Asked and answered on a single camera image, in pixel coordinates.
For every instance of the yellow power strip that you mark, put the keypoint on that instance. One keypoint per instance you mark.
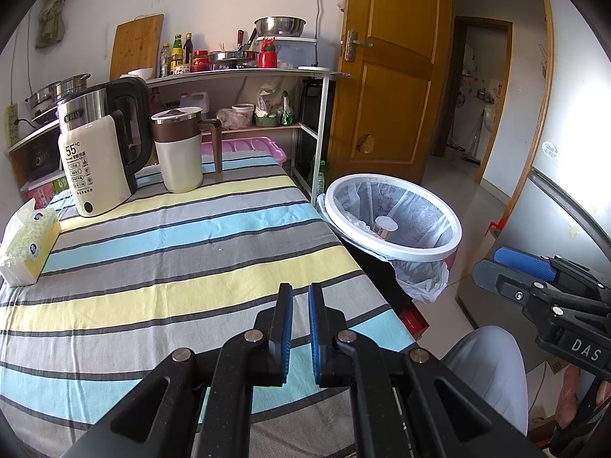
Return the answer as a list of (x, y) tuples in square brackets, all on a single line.
[(10, 124)]

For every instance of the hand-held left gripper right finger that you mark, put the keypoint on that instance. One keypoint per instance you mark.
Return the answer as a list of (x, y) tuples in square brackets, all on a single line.
[(312, 334)]

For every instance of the person's right hand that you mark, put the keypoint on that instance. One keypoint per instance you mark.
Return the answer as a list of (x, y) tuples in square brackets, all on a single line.
[(568, 396)]

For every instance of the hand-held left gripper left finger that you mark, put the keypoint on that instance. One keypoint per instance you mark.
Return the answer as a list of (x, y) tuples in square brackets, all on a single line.
[(285, 334)]

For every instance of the person's leg in grey trousers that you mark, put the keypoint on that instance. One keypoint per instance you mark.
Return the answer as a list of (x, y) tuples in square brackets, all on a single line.
[(487, 372)]

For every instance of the red jar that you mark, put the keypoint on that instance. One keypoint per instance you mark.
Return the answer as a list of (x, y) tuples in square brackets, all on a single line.
[(200, 62)]

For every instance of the steel mixing bowl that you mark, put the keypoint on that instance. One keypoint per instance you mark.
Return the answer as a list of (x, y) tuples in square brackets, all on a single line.
[(280, 26)]

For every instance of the green hanging cloth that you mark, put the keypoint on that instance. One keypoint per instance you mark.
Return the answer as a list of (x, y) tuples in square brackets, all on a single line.
[(51, 24)]

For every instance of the pink plastic storage box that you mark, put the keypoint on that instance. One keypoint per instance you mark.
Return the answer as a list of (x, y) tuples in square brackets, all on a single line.
[(253, 145)]

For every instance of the yellow white tissue pack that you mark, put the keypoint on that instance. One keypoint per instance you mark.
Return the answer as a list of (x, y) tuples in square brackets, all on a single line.
[(28, 248)]

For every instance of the steel frying pan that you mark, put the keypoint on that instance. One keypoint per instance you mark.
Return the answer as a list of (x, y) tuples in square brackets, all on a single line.
[(231, 56)]

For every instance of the steel electric kettle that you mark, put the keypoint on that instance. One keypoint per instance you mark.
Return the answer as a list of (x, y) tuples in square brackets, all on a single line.
[(95, 162)]

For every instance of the green box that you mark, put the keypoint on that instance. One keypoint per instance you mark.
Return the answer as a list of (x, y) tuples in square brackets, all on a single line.
[(59, 183)]

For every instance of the white trash bin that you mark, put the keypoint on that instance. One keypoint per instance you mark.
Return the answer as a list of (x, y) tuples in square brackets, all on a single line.
[(415, 254)]

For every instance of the red plastic container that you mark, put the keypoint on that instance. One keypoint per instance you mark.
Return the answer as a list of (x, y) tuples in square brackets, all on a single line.
[(499, 224)]

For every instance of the dark appliance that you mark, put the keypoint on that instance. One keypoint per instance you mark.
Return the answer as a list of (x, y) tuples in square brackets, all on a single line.
[(36, 157)]

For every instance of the small clear bottle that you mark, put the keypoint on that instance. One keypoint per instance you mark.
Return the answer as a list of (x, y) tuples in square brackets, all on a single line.
[(165, 62)]

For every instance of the clear plastic bin liner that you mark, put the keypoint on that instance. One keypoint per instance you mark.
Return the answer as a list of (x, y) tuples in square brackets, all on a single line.
[(415, 210)]

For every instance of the green bowl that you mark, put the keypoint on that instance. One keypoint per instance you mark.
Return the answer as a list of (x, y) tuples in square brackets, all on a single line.
[(267, 121)]

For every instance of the green bottle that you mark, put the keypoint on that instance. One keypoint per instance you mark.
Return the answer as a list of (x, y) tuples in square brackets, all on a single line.
[(321, 181)]

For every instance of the bamboo cutting board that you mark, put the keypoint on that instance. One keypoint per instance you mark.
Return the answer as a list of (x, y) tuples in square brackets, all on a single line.
[(136, 47)]

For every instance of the white bowl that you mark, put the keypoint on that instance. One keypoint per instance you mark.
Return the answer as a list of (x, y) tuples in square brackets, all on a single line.
[(141, 74)]

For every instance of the plastic oil jug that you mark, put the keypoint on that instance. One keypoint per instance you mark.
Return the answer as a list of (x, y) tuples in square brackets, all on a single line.
[(193, 102)]

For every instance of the white plastic container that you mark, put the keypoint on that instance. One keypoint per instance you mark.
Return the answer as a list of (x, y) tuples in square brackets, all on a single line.
[(296, 52)]

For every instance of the white kitchen shelf rack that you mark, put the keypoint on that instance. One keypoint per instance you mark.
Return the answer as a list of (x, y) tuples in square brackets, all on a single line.
[(262, 72)]

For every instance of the steel steamer pot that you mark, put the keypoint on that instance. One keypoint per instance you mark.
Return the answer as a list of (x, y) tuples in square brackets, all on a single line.
[(57, 88)]

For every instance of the wooden door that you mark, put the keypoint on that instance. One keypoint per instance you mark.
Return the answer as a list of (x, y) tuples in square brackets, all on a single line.
[(391, 105)]

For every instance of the white plastic bag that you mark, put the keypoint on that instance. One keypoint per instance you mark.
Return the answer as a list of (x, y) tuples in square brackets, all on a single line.
[(269, 100)]

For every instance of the brown cream jug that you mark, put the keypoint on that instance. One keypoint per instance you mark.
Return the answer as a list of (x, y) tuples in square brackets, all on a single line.
[(179, 162)]

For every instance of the dark sauce bottle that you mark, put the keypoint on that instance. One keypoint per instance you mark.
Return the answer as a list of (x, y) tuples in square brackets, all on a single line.
[(188, 47)]

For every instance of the yellow label oil bottle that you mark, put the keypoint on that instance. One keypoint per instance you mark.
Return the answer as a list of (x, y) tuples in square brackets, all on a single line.
[(177, 59)]

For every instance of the red bottle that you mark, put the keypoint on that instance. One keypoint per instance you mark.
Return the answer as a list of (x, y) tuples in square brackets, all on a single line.
[(268, 56)]

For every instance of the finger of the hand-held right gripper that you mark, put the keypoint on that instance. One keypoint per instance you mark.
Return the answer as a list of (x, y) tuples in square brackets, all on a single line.
[(525, 262), (487, 274)]

